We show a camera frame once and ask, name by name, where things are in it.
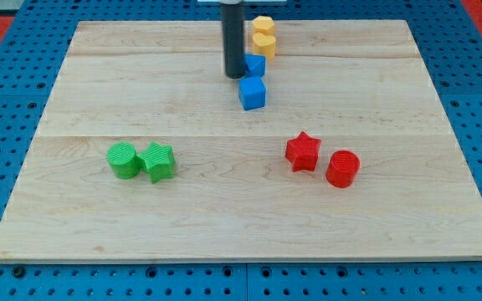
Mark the yellow heart block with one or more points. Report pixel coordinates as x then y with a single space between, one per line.
264 45

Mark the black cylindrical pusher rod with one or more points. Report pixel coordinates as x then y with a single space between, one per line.
232 23

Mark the wooden board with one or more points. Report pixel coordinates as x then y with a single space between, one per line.
358 85

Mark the red cylinder block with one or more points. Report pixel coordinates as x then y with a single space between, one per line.
343 168

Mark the yellow hexagon block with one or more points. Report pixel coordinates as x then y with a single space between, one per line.
264 25

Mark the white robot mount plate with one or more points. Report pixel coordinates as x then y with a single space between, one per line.
262 1

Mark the blue triangle block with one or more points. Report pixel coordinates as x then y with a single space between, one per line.
255 65

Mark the green star block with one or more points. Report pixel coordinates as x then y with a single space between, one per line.
157 161

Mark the green cylinder block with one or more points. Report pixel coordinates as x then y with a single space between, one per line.
123 160

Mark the red star block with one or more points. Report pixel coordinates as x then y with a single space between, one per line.
303 152

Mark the blue cube block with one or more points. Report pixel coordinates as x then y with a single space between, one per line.
252 93

